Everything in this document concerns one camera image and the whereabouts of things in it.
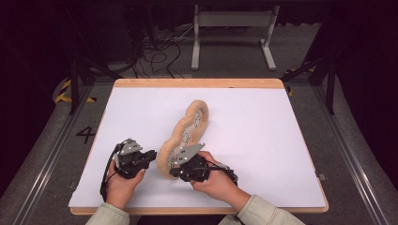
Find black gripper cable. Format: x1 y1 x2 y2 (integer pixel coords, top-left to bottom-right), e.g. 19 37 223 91
200 160 239 186
99 142 124 203

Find person's right hand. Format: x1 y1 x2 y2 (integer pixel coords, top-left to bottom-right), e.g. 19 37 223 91
190 150 252 204

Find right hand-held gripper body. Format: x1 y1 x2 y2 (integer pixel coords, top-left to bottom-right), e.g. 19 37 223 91
170 142 211 184

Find black metal stand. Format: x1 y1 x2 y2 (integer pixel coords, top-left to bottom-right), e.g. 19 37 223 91
281 12 339 116
64 6 123 116

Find aluminium floor rail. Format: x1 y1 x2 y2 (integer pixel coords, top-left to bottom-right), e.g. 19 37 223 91
313 84 390 225
12 83 95 225

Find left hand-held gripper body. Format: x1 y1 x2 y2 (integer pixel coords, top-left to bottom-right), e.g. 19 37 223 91
113 138 148 180

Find person's left hand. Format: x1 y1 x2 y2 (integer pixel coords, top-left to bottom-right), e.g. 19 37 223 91
105 159 146 210

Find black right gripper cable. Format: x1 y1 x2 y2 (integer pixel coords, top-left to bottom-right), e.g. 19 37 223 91
200 160 239 186

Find white table sheet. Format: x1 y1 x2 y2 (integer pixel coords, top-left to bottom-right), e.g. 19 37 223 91
69 87 328 209

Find white metal stand frame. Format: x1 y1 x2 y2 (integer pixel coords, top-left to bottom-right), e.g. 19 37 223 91
191 4 281 71

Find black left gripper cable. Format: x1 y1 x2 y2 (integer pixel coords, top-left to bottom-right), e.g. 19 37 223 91
99 142 124 203

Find black floor cables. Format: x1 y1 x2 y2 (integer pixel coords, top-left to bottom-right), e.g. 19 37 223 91
130 26 201 79

